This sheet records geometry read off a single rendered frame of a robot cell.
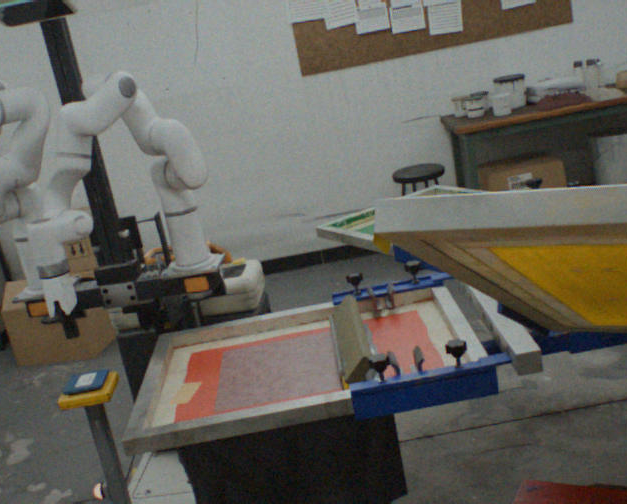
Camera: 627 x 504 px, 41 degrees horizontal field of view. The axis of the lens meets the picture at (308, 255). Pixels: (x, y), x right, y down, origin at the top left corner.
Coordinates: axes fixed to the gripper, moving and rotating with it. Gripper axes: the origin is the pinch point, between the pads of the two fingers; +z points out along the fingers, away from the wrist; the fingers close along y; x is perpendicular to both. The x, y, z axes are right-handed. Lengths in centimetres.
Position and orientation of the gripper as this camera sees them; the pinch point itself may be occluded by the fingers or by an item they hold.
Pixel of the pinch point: (71, 329)
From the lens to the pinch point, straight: 216.9
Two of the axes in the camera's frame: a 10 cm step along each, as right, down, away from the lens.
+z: 1.9, 9.4, 2.9
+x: 9.8, -1.9, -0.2
